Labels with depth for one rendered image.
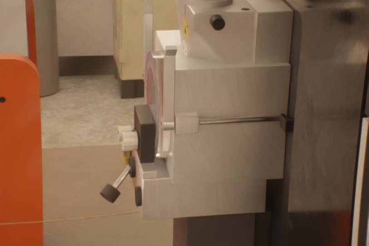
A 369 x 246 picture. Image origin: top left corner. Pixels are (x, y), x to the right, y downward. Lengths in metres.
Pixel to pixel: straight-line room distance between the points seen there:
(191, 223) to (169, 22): 3.19
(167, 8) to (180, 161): 3.20
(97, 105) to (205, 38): 3.29
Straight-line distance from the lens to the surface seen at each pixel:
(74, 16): 4.20
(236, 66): 0.64
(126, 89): 3.98
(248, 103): 0.65
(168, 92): 0.62
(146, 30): 0.73
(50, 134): 3.62
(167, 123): 0.63
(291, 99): 0.65
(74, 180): 1.66
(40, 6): 3.89
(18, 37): 1.11
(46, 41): 3.94
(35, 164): 1.07
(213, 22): 0.62
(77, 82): 4.21
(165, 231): 1.49
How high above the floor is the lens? 1.46
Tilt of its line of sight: 22 degrees down
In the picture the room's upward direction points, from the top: 2 degrees clockwise
